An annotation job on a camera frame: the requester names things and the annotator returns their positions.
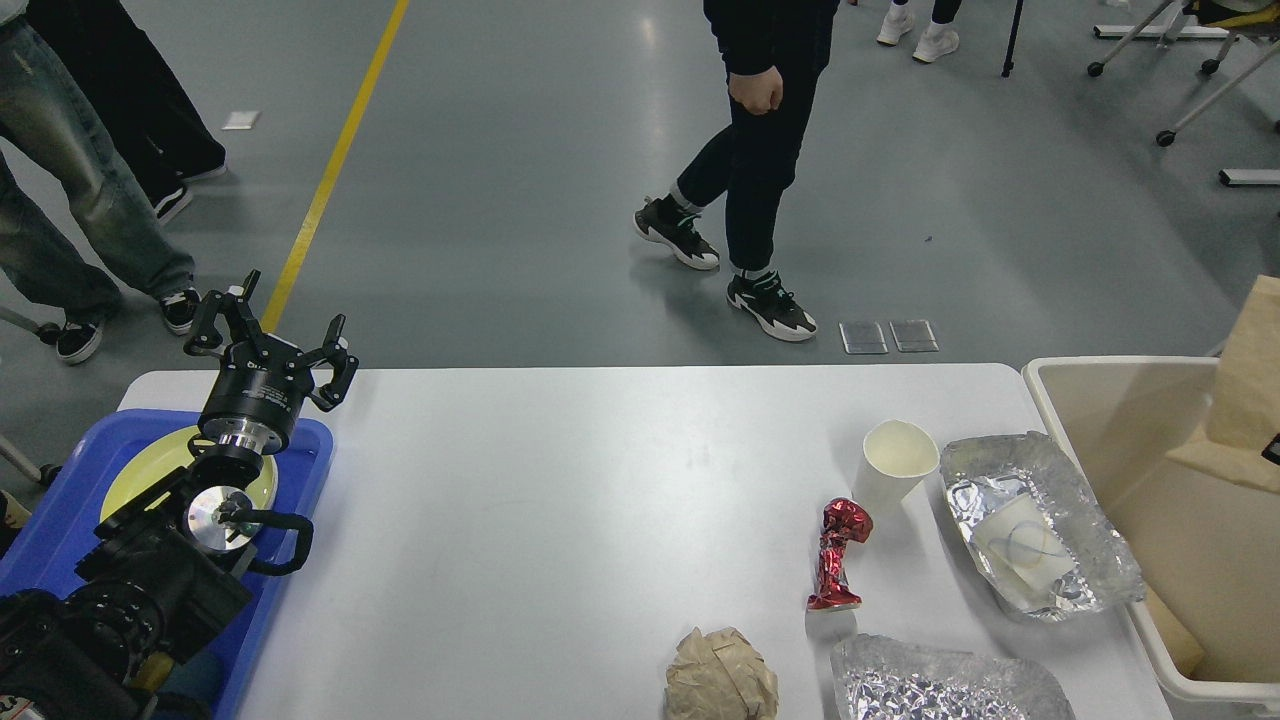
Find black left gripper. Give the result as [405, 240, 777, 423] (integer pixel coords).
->
[183, 270, 358, 455]

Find brown paper bag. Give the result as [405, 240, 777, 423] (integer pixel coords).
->
[1166, 275, 1279, 495]

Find yellow plate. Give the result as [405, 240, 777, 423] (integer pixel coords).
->
[99, 425, 278, 521]

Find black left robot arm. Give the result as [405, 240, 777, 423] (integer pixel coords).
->
[3, 272, 360, 719]

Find beige plastic bin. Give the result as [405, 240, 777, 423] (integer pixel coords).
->
[1021, 356, 1279, 719]

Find brown paper in bin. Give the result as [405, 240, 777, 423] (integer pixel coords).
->
[1146, 585, 1206, 678]

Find clear plastic bag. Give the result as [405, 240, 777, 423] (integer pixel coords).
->
[940, 430, 1147, 623]

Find person in black trousers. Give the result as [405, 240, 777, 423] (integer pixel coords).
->
[26, 1, 227, 224]

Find blue plastic tray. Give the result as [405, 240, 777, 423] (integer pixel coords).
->
[1, 409, 334, 719]

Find person in baggy jeans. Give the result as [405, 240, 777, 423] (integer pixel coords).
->
[1, 1, 201, 365]

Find white paper cup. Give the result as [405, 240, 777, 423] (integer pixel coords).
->
[851, 420, 940, 514]

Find floor outlet plate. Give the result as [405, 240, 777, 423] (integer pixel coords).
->
[838, 319, 940, 355]

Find red foil wrapper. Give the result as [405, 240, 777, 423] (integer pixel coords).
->
[806, 497, 874, 612]

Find rolling chair base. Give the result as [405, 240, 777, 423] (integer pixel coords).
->
[1085, 0, 1280, 149]

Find black tripod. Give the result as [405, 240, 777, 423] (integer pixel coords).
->
[1000, 0, 1025, 79]

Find person in black leggings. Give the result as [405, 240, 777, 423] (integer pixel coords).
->
[876, 1, 963, 64]

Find crumpled brown paper ball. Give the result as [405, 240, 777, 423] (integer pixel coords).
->
[664, 626, 780, 719]

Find person in green-black sneakers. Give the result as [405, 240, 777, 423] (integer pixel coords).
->
[632, 1, 837, 342]

